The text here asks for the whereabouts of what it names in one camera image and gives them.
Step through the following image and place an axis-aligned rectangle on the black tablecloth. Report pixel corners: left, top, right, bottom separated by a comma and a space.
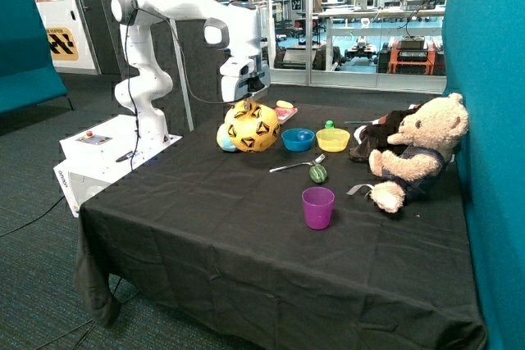
74, 116, 488, 349

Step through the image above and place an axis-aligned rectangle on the pastel multicolour soft ball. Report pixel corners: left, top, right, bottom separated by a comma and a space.
216, 124, 237, 152

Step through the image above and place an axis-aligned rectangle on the beige teddy bear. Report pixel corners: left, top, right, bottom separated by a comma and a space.
368, 93, 469, 213

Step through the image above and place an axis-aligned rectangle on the yellow black sign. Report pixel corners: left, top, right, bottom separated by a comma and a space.
46, 27, 79, 61

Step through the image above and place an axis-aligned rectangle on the teal sofa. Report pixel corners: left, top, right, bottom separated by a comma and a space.
0, 0, 68, 114

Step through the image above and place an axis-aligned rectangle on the yellow toy lemon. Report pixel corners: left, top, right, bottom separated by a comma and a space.
276, 100, 294, 109

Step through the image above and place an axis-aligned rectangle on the green toy pepper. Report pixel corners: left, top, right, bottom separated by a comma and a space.
308, 164, 328, 184

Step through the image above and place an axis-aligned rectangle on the black marker pen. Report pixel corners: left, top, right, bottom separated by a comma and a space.
116, 151, 136, 163

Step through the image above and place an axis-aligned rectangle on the teal partition panel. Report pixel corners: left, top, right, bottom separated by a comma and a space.
443, 0, 524, 349

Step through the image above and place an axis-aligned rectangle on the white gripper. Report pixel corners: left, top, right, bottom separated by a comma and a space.
219, 56, 271, 110

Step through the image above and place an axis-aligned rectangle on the yellow plastic bowl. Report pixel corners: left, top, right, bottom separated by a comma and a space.
316, 128, 350, 152

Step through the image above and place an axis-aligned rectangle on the silver metal fork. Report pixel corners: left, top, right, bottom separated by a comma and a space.
269, 153, 326, 173

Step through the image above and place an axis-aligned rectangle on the blue plastic bowl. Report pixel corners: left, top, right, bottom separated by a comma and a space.
281, 128, 315, 152

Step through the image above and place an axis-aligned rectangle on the small blue ball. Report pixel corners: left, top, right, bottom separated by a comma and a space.
295, 130, 311, 141

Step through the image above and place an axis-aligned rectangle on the purple plastic cup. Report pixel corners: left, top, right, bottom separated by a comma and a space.
302, 186, 335, 230

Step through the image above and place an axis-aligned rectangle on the red book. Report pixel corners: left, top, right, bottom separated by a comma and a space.
274, 107, 298, 125

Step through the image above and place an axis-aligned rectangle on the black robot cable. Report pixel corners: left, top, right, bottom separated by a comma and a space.
0, 7, 231, 239

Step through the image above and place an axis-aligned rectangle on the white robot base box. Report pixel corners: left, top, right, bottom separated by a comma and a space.
54, 115, 181, 217

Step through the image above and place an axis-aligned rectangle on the dark brown cloth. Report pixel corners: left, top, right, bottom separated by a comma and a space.
349, 104, 421, 161

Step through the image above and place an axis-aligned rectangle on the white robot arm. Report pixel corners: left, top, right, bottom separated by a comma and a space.
111, 0, 271, 146

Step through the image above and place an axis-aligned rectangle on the yellow black soccer ball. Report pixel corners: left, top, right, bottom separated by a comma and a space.
225, 101, 281, 152

